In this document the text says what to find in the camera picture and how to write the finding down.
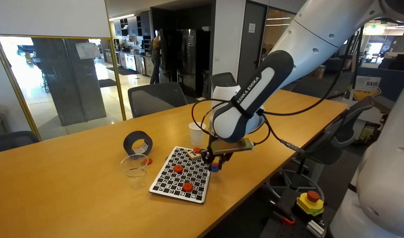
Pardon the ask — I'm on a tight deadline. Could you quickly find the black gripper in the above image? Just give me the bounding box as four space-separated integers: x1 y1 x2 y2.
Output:
202 146 233 169

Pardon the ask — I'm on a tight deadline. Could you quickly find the orange disc board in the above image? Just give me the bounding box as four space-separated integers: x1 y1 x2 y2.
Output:
182 182 193 191
173 165 184 173

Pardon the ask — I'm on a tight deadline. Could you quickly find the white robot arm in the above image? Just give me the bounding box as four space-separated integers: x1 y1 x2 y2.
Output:
213 0 404 238

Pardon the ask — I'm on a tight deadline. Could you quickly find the white paper cup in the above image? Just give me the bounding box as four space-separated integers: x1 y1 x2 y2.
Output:
189 121 206 146

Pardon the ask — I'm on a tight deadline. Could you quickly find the transparent plastic cup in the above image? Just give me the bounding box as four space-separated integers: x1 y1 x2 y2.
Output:
120 154 148 178

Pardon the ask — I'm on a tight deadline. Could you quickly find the wooden number peg board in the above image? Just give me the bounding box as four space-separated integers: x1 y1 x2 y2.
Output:
188 149 202 159

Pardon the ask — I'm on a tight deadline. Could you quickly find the checkerboard calibration board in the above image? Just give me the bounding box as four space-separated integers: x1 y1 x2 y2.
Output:
149 146 210 203

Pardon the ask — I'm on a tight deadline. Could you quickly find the black tape roll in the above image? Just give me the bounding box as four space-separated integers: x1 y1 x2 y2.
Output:
123 130 153 155

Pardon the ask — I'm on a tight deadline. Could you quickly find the grey office chair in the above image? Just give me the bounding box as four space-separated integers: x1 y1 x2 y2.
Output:
128 81 188 117

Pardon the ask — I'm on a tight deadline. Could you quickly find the yellow red emergency stop button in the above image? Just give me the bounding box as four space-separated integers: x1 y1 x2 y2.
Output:
297 190 324 216

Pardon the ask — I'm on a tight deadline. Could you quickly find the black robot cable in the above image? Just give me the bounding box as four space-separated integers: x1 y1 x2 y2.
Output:
190 24 366 153

